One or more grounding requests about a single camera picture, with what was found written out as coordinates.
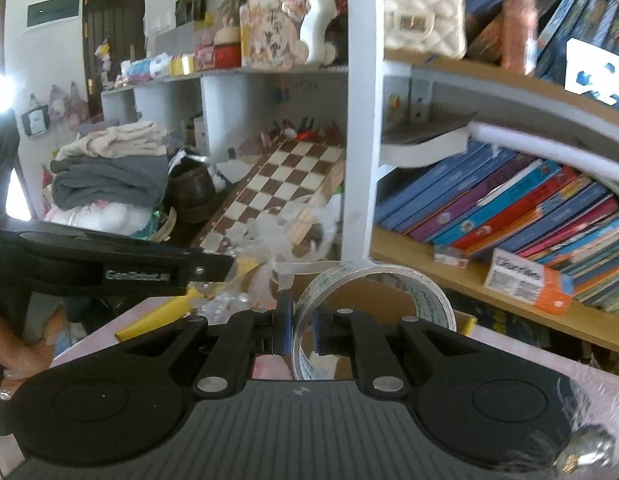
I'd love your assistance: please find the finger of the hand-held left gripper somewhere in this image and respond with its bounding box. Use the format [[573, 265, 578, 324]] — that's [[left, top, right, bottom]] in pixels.
[[20, 231, 236, 282]]

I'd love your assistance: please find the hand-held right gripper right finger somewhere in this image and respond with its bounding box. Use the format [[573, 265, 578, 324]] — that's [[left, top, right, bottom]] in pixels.
[[312, 307, 495, 396]]

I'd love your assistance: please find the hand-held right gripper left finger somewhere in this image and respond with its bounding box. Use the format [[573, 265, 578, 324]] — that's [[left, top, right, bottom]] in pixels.
[[114, 292, 295, 397]]

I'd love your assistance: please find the clear plastic wrapper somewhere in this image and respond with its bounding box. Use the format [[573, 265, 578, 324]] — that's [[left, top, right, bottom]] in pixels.
[[204, 200, 340, 321]]

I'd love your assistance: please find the yellow cardboard box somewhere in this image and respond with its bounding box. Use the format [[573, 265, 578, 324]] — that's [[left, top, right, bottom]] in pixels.
[[114, 257, 477, 378]]

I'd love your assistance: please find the clear tape roll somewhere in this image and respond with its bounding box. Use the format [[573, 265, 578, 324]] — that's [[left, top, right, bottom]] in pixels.
[[291, 262, 457, 381]]

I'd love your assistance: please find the person's left hand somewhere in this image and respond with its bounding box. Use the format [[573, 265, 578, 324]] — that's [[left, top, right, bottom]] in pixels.
[[0, 309, 66, 397]]

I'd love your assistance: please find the brown leather shoe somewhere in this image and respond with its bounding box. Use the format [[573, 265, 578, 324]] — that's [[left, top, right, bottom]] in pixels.
[[162, 160, 218, 223]]

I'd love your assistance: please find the folded grey cloth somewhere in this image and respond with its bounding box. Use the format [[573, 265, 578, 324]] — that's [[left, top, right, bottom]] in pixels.
[[50, 155, 169, 211]]

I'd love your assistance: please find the wooden chessboard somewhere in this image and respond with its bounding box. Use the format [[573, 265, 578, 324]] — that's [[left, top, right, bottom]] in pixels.
[[192, 140, 346, 263]]

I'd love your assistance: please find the folded beige cloth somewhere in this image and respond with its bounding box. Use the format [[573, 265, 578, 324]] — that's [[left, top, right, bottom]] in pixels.
[[57, 121, 168, 158]]

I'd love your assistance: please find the small red and white box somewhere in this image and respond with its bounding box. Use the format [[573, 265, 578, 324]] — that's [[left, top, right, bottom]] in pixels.
[[433, 246, 470, 266]]

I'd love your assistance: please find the black and white hanging pouch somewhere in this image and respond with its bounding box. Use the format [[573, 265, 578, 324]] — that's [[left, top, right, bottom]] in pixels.
[[20, 94, 51, 136]]

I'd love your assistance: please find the pink hanging pouch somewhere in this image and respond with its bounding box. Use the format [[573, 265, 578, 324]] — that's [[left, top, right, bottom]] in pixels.
[[48, 82, 90, 126]]

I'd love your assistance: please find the gold tape roll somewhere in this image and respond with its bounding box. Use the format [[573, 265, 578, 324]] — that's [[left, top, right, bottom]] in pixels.
[[170, 54, 196, 77]]

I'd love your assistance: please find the white and blue tissue pack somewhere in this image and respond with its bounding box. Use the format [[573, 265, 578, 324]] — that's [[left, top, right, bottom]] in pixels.
[[120, 55, 171, 81]]

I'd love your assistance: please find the small pink box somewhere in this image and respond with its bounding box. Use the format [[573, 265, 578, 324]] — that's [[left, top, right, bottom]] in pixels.
[[194, 42, 215, 71]]

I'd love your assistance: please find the pink checkered desk mat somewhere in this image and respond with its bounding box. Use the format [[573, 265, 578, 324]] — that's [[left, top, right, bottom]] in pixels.
[[50, 295, 619, 461]]

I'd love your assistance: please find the thick white book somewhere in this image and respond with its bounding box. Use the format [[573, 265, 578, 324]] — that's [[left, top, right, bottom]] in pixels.
[[381, 120, 477, 166]]

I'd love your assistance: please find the orange and white shelf box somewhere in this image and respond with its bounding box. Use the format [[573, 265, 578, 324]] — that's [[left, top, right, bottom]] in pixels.
[[483, 249, 574, 316]]

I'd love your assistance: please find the white and wood bookshelf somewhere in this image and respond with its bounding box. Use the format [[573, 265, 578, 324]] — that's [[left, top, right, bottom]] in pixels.
[[100, 0, 619, 356]]

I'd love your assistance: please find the red and white doll jar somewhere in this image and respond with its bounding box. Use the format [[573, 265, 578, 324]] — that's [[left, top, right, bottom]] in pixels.
[[213, 25, 242, 68]]

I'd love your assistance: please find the row of leaning books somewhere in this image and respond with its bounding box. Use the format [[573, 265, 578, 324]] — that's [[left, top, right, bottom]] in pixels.
[[374, 140, 619, 316]]

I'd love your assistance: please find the pink rabbit ornament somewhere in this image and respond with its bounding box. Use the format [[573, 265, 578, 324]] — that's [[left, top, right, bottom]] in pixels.
[[238, 0, 337, 71]]

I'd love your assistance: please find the dark wooden door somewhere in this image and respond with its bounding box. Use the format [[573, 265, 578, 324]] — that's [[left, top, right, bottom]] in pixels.
[[82, 0, 148, 121]]

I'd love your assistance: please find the shiny silver object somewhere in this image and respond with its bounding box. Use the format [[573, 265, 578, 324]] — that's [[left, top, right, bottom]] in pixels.
[[552, 422, 617, 478]]

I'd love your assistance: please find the flat white board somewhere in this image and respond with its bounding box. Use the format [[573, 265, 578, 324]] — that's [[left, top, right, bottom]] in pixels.
[[469, 122, 619, 183]]

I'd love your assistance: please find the white quilted handbag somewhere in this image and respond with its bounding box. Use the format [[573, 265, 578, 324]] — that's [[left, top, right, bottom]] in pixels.
[[383, 0, 466, 58]]

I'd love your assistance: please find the orange bottle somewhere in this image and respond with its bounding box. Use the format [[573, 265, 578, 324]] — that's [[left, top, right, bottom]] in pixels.
[[499, 0, 537, 76]]

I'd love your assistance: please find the row of upright books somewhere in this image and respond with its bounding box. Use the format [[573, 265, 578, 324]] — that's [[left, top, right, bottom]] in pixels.
[[459, 0, 619, 81]]

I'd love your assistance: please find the dark picture frame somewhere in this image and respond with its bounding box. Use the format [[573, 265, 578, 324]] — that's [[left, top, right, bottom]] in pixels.
[[176, 0, 208, 26]]

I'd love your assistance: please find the green wall panel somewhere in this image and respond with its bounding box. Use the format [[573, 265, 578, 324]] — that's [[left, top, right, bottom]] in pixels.
[[27, 0, 81, 28]]

